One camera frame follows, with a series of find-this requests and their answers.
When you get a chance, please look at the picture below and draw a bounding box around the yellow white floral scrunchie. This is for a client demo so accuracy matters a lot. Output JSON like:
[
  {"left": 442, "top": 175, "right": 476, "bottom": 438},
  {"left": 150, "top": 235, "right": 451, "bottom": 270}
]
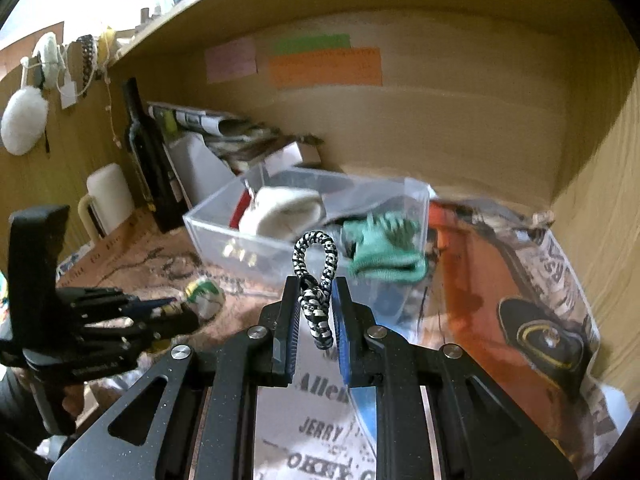
[{"left": 184, "top": 276, "right": 226, "bottom": 322}]

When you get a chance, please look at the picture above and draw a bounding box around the black white braided cord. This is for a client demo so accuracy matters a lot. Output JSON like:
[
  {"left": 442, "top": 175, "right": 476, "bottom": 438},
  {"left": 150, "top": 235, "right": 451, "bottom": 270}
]
[{"left": 290, "top": 230, "right": 340, "bottom": 351}]

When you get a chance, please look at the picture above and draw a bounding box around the red felt square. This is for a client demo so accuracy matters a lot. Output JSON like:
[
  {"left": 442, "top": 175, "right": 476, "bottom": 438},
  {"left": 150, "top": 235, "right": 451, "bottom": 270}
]
[{"left": 229, "top": 190, "right": 252, "bottom": 230}]

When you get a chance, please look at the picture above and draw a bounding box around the white knitted sock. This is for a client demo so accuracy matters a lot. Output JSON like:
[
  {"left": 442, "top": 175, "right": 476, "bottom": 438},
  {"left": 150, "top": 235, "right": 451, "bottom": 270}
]
[{"left": 238, "top": 186, "right": 326, "bottom": 242}]

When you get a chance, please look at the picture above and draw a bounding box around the green knitted cloth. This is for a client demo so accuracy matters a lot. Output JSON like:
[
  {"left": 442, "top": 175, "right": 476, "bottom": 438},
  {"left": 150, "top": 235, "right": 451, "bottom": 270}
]
[{"left": 342, "top": 211, "right": 427, "bottom": 284}]

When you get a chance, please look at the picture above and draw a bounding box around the white mug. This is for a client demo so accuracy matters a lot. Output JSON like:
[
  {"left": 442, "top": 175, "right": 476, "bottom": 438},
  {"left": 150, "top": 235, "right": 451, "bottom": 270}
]
[{"left": 77, "top": 162, "right": 134, "bottom": 243}]

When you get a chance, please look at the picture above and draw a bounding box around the dark wine bottle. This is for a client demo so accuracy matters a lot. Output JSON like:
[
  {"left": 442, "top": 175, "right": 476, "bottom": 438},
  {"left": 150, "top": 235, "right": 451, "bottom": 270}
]
[{"left": 124, "top": 77, "right": 188, "bottom": 233}]

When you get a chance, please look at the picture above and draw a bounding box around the white fluffy pompom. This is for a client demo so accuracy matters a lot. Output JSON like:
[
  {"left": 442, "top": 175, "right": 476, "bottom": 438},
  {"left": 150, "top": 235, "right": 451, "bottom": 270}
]
[{"left": 1, "top": 86, "right": 49, "bottom": 156}]

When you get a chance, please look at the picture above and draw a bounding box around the stack of newspapers and books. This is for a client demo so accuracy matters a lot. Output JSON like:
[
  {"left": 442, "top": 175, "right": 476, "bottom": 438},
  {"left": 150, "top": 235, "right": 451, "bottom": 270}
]
[{"left": 148, "top": 102, "right": 323, "bottom": 174}]

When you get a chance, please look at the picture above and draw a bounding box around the clear plastic storage box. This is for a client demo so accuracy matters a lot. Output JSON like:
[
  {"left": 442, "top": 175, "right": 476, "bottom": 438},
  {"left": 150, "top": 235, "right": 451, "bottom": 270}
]
[{"left": 184, "top": 165, "right": 434, "bottom": 325}]

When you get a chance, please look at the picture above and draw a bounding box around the pink sticky note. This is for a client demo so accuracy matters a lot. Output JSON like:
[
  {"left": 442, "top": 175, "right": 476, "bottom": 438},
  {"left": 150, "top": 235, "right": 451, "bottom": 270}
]
[{"left": 204, "top": 37, "right": 257, "bottom": 84}]

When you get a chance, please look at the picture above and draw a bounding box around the orange sticky note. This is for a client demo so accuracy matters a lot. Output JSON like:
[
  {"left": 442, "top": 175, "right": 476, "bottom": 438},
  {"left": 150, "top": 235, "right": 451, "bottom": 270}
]
[{"left": 269, "top": 48, "right": 383, "bottom": 89}]

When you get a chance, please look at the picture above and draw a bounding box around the green sticky note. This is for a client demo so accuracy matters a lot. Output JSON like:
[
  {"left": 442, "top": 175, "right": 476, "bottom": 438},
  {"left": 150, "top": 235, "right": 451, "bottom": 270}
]
[{"left": 271, "top": 34, "right": 352, "bottom": 56}]

